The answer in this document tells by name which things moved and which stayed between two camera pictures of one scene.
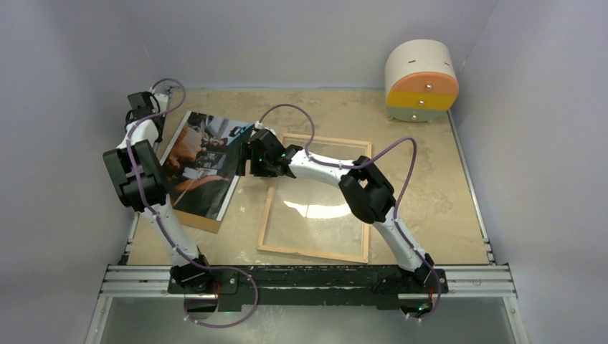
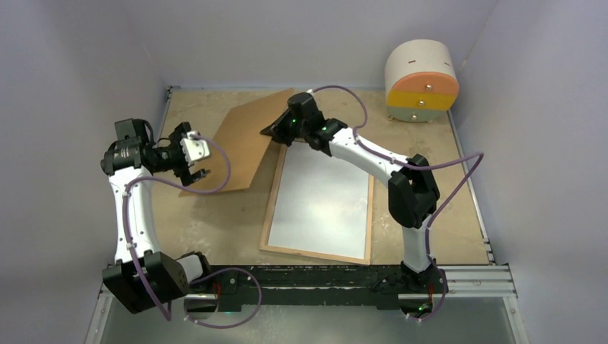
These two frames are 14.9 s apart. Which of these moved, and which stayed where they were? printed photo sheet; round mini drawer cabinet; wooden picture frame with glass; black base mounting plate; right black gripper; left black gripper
Moved: right black gripper; printed photo sheet; left black gripper
Stayed: round mini drawer cabinet; wooden picture frame with glass; black base mounting plate
